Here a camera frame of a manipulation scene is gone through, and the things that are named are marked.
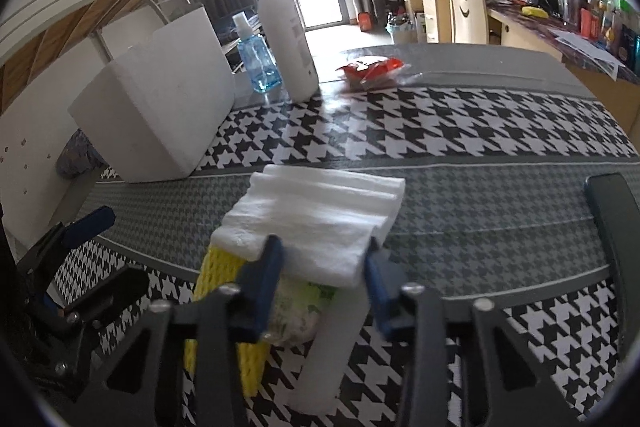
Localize white waste bin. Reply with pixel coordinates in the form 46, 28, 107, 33
385, 14, 416, 42

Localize long wooden desk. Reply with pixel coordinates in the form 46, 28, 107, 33
397, 0, 640, 85

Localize white foam box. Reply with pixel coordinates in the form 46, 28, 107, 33
67, 5, 237, 184

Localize white papers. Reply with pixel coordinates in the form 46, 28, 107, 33
554, 29, 626, 80

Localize blue spray bottle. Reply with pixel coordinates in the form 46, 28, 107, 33
231, 12, 283, 94

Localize grey purple quilt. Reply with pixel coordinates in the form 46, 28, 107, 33
55, 129, 108, 180

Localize row of toiletry bottles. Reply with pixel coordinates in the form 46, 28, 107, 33
560, 0, 640, 75

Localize yellow foam net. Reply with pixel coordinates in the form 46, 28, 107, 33
182, 243, 273, 400

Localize white foam sheet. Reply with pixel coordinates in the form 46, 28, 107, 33
210, 164, 406, 290

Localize red snack packet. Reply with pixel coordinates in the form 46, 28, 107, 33
334, 57, 426, 90

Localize metal bunk bed wooden slats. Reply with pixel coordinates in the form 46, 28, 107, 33
0, 0, 211, 102

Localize white lotion bottle red pump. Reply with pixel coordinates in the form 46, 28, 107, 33
236, 0, 321, 104

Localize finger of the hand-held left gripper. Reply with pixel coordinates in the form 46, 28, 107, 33
65, 266, 149, 330
17, 206, 117, 288

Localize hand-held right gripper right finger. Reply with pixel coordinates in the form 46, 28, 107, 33
364, 249, 586, 427

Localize houndstooth tablecloth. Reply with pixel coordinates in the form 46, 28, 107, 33
52, 43, 640, 427

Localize pastel wipes packet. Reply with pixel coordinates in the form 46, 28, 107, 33
267, 274, 338, 348

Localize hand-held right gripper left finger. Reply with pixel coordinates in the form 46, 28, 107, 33
75, 234, 287, 427

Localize wooden chair smiley face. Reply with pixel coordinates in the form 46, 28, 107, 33
445, 0, 490, 45

